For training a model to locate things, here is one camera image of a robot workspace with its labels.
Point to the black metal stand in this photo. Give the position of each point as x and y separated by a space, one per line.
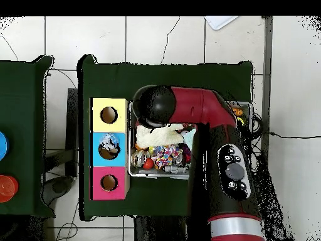
72 125

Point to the orange plastic toy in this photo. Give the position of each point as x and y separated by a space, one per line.
237 111

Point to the white tray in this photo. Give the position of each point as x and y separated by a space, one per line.
220 21

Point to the crushed clear plastic bottle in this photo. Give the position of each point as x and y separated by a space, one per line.
109 141

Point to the mint green waffle cloth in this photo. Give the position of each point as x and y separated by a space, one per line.
189 136

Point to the blue round lid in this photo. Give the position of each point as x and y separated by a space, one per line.
3 146

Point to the dark green side table cloth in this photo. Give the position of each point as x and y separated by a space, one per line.
22 113

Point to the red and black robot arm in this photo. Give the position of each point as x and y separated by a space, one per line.
195 105

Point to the crumpled colourful spotted cloth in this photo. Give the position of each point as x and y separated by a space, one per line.
166 155

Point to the cream waffle cloth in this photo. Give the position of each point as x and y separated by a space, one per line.
158 136

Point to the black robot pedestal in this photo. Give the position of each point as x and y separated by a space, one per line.
160 231

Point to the wooden box with three holes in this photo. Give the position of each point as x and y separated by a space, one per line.
109 120

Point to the crushed silver can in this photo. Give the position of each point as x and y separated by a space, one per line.
139 158

